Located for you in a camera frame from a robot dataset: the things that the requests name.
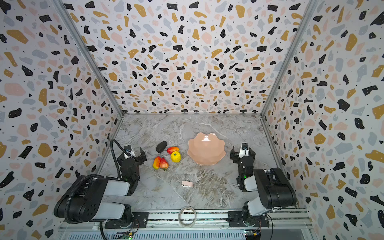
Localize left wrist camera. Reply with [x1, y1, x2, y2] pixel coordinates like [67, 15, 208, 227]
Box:
[124, 145, 136, 159]

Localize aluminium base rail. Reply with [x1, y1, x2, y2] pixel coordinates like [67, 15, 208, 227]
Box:
[59, 208, 317, 240]

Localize red yellow fake mango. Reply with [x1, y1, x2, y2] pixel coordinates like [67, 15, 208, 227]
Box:
[153, 157, 162, 170]

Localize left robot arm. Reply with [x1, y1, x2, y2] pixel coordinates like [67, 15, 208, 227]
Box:
[54, 145, 147, 227]

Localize clear tape roll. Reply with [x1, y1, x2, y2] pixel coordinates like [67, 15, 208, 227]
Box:
[178, 206, 197, 228]

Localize red orange fake mango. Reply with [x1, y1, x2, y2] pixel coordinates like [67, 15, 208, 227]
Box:
[167, 147, 180, 154]

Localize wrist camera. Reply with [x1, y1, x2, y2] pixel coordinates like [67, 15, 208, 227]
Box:
[124, 145, 136, 159]
[239, 143, 250, 159]

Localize pink scalloped fruit bowl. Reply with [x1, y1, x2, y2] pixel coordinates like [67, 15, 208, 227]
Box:
[188, 133, 226, 166]

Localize dark fake avocado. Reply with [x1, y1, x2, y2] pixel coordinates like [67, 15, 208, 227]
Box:
[156, 141, 168, 153]

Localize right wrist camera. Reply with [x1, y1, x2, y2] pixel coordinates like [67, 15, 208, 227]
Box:
[239, 143, 250, 159]

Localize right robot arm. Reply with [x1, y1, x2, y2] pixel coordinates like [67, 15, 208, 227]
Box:
[228, 143, 297, 228]

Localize yellow fake lemon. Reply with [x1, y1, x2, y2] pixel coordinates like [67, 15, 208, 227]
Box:
[171, 151, 182, 163]

